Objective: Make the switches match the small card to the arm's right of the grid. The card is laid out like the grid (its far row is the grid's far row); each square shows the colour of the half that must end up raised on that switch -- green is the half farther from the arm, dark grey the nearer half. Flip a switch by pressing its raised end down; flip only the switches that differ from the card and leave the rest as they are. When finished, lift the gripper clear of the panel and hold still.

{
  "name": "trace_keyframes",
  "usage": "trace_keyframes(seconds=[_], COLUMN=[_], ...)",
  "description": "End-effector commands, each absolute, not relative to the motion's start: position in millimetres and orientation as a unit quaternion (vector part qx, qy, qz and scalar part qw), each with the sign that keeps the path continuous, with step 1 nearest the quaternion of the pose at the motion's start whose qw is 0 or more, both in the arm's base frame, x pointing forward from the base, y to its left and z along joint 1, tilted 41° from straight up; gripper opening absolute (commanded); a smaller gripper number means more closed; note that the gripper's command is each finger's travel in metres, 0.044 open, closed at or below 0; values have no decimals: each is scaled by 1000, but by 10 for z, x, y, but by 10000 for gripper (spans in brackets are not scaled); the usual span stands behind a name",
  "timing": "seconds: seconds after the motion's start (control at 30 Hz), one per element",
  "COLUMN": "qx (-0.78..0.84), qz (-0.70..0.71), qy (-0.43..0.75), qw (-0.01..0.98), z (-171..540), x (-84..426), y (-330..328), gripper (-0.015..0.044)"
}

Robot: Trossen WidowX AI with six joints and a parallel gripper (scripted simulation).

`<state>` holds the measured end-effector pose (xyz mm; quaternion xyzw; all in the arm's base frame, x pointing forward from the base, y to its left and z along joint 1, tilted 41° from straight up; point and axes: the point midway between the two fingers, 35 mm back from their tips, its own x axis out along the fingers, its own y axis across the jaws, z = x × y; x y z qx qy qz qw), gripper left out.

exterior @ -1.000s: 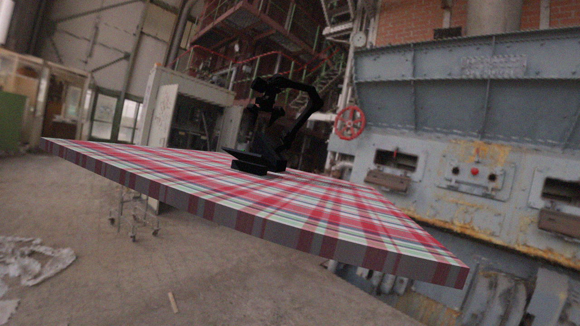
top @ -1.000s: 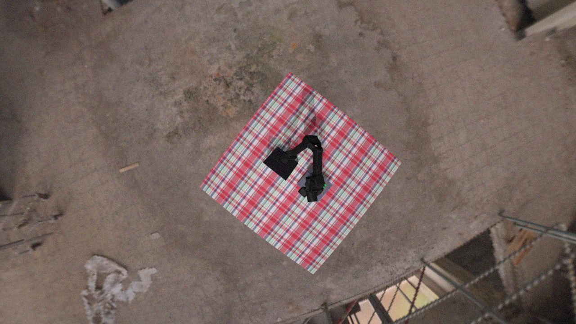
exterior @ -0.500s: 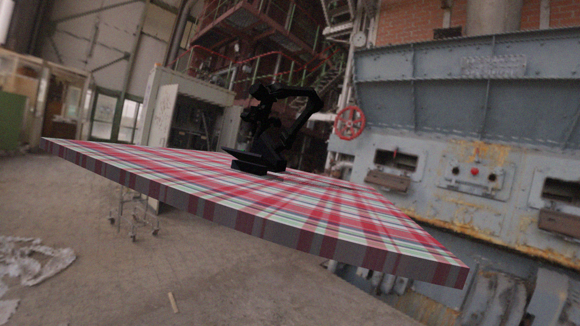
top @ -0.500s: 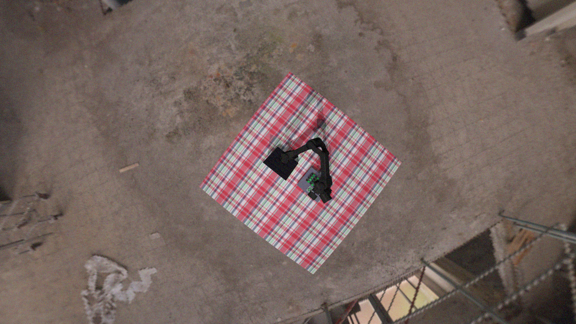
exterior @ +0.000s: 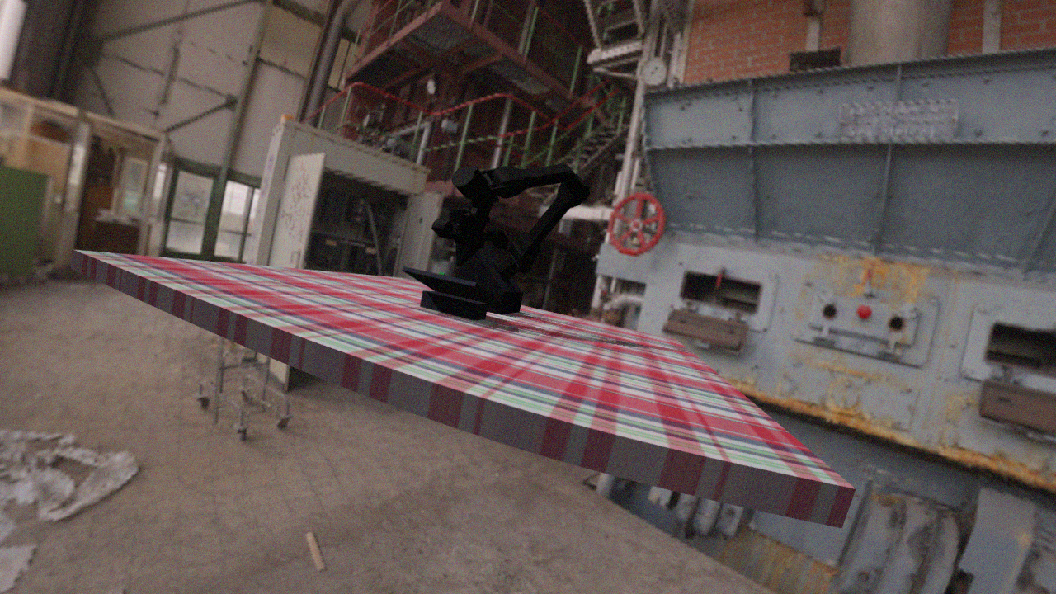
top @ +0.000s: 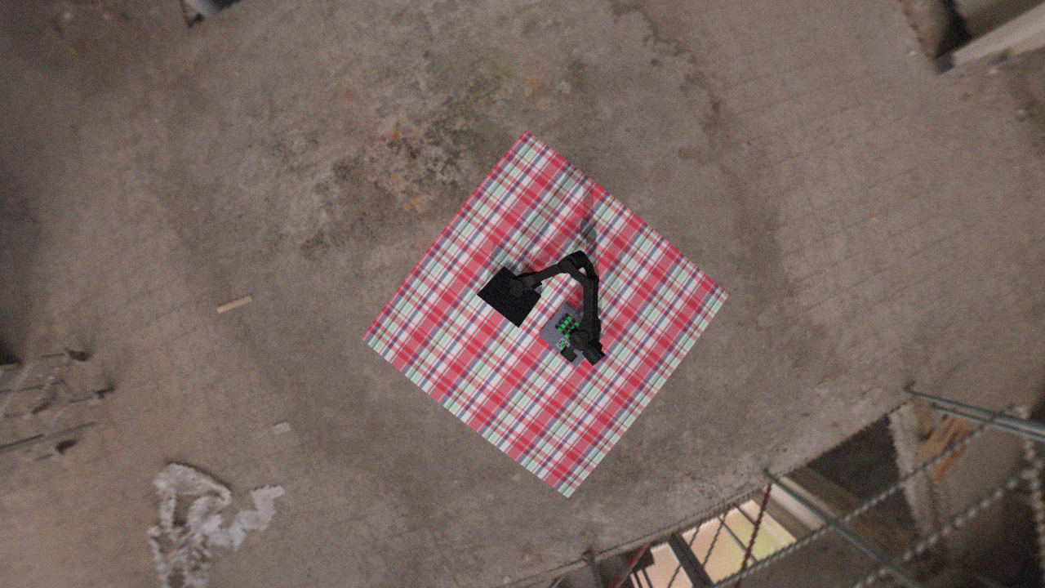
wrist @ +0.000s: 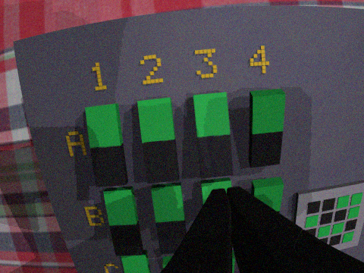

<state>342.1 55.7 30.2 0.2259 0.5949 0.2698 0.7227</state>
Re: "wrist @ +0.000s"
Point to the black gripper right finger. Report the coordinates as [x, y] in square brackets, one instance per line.
[266, 242]

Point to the dark grey switch panel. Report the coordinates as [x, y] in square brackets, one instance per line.
[135, 120]

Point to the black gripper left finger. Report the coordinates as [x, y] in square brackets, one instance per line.
[207, 246]

